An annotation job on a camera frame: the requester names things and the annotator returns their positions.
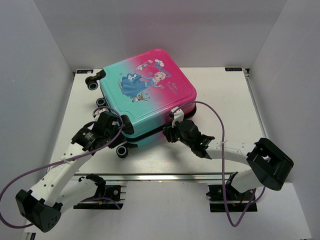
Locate pink hard-shell suitcase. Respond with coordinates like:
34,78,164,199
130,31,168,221
85,49,197,158

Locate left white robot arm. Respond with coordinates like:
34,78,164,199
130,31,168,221
15,111,123,233

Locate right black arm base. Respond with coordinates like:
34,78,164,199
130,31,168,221
206,172,254,213

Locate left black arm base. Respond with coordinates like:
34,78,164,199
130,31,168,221
73,184,127,210

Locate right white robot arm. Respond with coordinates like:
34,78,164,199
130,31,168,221
163,120,294,200

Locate blue label sticker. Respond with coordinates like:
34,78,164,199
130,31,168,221
224,67,243,72
75,69,94,74

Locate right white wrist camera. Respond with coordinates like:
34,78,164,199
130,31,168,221
169,107,185,128

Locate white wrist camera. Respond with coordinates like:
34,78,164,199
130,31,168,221
169,107,185,128
92,109,105,121

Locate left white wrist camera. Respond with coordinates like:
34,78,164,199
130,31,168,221
92,109,105,121

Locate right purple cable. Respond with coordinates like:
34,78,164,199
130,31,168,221
168,100,267,227

